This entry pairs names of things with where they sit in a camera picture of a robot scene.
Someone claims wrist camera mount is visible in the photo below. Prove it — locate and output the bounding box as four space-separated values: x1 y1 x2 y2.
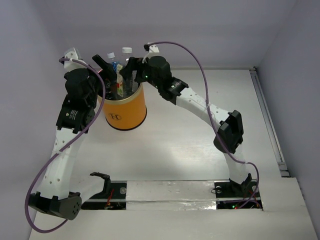
142 43 160 64
59 47 85 73

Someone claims aluminium rail right edge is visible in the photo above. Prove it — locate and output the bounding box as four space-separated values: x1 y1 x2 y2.
249 67 291 178

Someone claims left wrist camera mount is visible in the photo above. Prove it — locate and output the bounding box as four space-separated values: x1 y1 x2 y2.
59 47 85 73

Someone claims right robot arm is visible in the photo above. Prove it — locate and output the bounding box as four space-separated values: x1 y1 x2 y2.
119 56 252 198

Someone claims orange cylindrical bin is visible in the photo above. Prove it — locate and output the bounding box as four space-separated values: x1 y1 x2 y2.
102 83 147 131

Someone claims aluminium rail edge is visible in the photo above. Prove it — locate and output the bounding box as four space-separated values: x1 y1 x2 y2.
249 67 291 178
169 65 256 72

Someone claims aluminium rail back edge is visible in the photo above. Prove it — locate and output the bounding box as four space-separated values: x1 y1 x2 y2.
169 65 256 72

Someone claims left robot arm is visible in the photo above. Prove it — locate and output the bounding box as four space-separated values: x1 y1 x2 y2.
25 51 117 220

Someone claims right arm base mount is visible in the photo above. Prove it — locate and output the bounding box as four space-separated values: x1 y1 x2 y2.
211 180 263 210

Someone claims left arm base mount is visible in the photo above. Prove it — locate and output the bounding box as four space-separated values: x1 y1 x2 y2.
81 181 127 210

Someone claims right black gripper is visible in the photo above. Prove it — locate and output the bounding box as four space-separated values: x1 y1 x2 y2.
119 57 161 90

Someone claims blue label water bottle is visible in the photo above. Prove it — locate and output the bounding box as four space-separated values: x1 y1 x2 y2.
107 52 118 74

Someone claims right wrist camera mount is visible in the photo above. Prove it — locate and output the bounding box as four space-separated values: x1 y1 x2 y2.
142 43 160 64

